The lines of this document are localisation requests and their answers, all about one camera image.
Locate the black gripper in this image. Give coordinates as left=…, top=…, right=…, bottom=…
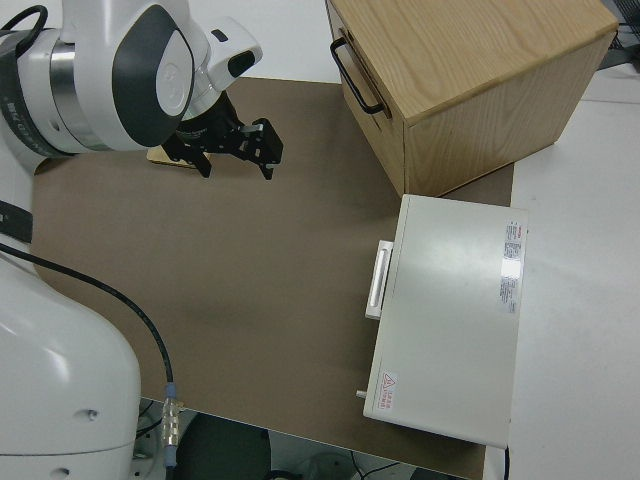
left=166, top=95, right=285, bottom=182

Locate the small wooden block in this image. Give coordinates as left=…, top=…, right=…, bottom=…
left=145, top=145, right=197, bottom=172

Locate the brown table mat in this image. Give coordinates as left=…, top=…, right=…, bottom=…
left=30, top=76, right=517, bottom=480

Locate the wooden drawer cabinet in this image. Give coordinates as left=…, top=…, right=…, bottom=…
left=324, top=0, right=619, bottom=199

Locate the white toaster oven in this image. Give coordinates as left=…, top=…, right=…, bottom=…
left=354, top=193, right=530, bottom=448

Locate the black round stool seat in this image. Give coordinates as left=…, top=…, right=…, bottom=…
left=173, top=413, right=274, bottom=480

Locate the dark background equipment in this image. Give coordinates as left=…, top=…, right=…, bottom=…
left=595, top=0, right=640, bottom=77

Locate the black metal drawer handle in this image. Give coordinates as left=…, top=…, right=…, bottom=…
left=329, top=38, right=387, bottom=116

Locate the black cable with metal connector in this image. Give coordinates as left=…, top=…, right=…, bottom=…
left=0, top=241, right=182, bottom=471

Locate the black arm strap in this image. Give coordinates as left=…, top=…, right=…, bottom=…
left=0, top=199, right=34, bottom=242

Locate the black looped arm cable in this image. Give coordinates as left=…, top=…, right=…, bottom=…
left=0, top=4, right=44, bottom=51

